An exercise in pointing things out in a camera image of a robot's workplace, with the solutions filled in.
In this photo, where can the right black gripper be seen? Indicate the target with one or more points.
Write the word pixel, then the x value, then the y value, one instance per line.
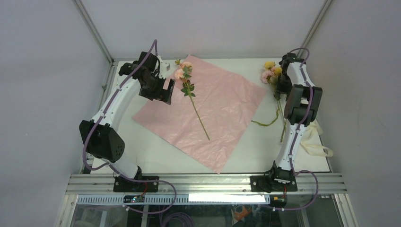
pixel 284 90

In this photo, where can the cream ribbon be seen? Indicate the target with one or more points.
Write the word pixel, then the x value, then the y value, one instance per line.
pixel 311 142

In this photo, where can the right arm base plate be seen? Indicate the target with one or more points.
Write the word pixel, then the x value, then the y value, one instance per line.
pixel 265 183

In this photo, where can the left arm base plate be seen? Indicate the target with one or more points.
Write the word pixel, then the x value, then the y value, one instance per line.
pixel 123 185

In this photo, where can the pink fake flower stem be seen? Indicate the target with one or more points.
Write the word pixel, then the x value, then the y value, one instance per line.
pixel 184 74

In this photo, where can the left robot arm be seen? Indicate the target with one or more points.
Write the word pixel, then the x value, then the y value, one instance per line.
pixel 100 134

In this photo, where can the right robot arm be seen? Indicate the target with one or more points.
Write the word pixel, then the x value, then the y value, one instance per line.
pixel 302 103

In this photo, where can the yellow fake flower stem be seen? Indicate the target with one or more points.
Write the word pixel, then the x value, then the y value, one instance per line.
pixel 270 76

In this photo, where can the white led light bar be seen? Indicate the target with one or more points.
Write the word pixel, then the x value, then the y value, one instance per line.
pixel 217 197

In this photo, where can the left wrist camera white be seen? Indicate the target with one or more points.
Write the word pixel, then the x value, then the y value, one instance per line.
pixel 164 68

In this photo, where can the aluminium front rail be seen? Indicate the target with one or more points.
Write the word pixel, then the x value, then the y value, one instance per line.
pixel 324 183

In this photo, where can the pink purple wrapping paper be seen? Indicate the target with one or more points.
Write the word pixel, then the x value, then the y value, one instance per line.
pixel 208 124

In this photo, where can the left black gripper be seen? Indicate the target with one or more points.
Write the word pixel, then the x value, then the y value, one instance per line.
pixel 165 95

